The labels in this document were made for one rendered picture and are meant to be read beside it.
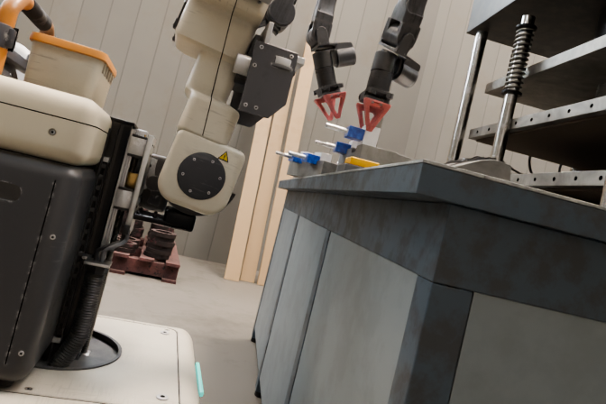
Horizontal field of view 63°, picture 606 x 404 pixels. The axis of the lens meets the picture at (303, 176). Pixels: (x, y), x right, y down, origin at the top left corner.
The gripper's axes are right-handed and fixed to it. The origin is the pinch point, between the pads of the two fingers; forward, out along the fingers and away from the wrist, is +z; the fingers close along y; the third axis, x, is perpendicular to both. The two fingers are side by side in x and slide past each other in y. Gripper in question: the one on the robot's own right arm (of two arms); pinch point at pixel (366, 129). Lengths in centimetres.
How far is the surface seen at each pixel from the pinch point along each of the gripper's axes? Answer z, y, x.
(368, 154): 7.0, -7.0, -0.3
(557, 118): -33, 47, -79
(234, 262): 80, 272, 12
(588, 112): -33, 31, -79
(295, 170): 12.4, 40.3, 10.3
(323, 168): 10.5, 22.1, 4.5
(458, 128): -36, 120, -74
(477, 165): 2.2, -7.3, -27.0
